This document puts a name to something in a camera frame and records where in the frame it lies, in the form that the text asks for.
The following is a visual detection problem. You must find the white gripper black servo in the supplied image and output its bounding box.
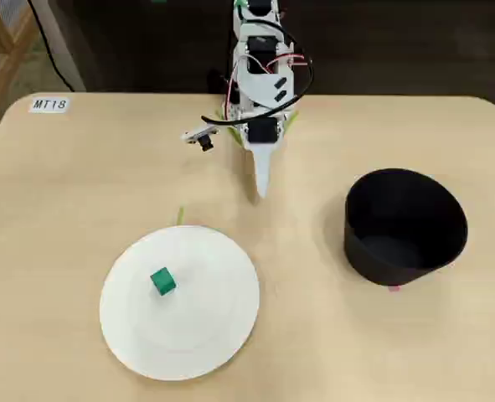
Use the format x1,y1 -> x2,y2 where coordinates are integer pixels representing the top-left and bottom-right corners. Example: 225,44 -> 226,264
237,111 -> 291,199

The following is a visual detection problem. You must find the green cube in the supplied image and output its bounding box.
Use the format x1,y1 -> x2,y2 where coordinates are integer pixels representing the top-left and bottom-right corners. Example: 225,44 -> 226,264
149,265 -> 178,297

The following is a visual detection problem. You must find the black round bin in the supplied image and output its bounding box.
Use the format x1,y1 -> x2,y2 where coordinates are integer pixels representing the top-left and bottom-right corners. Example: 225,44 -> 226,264
343,167 -> 469,287

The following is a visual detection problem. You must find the black table clamp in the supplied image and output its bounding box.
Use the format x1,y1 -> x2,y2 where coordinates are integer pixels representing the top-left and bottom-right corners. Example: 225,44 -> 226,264
207,69 -> 236,101

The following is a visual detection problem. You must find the white paper plate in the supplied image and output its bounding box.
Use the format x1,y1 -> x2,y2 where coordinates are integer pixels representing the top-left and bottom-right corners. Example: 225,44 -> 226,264
99,224 -> 260,370

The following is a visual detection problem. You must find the white MT18 label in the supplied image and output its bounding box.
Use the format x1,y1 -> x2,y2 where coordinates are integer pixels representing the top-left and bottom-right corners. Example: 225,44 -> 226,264
28,96 -> 70,114

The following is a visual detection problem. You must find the white pole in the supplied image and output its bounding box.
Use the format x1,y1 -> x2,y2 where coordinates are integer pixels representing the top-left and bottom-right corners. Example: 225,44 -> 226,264
31,0 -> 87,93

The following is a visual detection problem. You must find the thick black camera cable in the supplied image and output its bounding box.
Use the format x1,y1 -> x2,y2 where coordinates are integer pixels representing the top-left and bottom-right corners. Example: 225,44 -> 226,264
200,10 -> 315,126

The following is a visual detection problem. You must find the white perforated base plate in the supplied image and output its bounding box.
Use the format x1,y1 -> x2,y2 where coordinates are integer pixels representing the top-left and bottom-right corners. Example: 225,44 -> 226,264
221,98 -> 248,125

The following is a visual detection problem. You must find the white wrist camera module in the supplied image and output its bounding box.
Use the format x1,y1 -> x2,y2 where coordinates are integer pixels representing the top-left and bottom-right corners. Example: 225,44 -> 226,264
181,125 -> 221,154

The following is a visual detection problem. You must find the red white servo wire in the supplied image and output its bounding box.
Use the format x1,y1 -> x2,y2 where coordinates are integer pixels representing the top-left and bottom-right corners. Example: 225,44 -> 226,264
266,53 -> 307,73
225,75 -> 242,111

